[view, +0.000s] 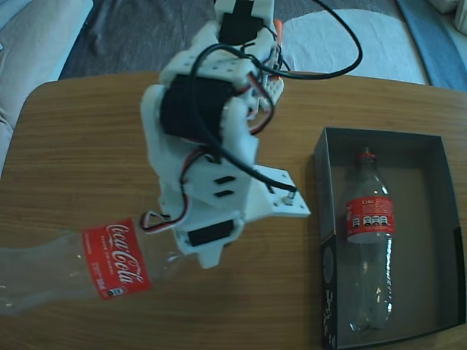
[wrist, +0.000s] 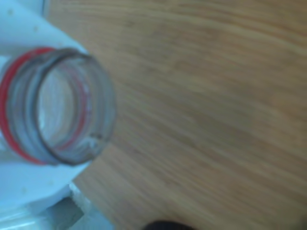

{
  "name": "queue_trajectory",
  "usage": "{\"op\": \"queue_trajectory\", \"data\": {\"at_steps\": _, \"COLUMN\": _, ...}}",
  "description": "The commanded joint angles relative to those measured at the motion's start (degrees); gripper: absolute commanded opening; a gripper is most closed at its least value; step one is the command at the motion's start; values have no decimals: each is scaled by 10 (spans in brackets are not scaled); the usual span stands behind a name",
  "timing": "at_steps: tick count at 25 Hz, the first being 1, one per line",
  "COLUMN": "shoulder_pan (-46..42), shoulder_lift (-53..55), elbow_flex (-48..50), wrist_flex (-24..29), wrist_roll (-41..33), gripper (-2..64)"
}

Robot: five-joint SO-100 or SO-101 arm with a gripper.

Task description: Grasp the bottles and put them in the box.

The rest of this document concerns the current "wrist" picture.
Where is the clear bottle Coca-Cola script label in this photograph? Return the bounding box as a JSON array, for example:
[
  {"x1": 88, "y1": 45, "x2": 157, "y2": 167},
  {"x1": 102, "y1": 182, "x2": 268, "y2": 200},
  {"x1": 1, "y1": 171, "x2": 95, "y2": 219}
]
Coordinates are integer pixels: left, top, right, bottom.
[{"x1": 0, "y1": 46, "x2": 117, "y2": 167}]

